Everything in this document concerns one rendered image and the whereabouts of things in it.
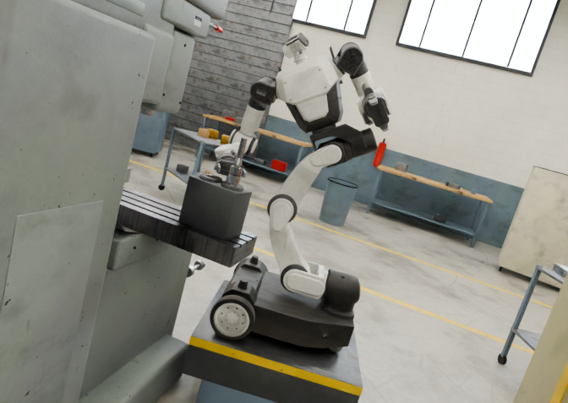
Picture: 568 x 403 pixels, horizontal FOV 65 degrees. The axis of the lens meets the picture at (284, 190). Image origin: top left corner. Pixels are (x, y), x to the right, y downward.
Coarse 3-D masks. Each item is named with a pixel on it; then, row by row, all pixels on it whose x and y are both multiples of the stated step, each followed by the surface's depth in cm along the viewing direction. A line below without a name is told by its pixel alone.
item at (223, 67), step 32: (256, 0) 920; (288, 0) 901; (224, 32) 948; (256, 32) 927; (288, 32) 907; (192, 64) 977; (224, 64) 955; (256, 64) 934; (192, 96) 985; (224, 96) 962; (192, 128) 992; (224, 128) 970
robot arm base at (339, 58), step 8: (352, 48) 190; (336, 56) 204; (344, 56) 192; (352, 56) 192; (360, 56) 192; (336, 64) 194; (344, 64) 194; (352, 64) 193; (360, 64) 193; (352, 72) 195
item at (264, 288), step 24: (240, 264) 238; (240, 288) 203; (264, 288) 221; (336, 288) 212; (264, 312) 201; (288, 312) 203; (312, 312) 210; (336, 312) 213; (288, 336) 202; (312, 336) 202; (336, 336) 206
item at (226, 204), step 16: (192, 176) 169; (208, 176) 173; (192, 192) 169; (208, 192) 166; (224, 192) 163; (240, 192) 165; (192, 208) 169; (208, 208) 166; (224, 208) 163; (240, 208) 167; (192, 224) 169; (208, 224) 166; (224, 224) 164; (240, 224) 171; (224, 240) 164
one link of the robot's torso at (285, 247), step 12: (276, 204) 205; (288, 204) 206; (276, 216) 206; (288, 216) 206; (276, 228) 207; (288, 228) 212; (276, 240) 211; (288, 240) 213; (276, 252) 214; (288, 252) 214; (300, 252) 223; (288, 264) 215; (300, 264) 214
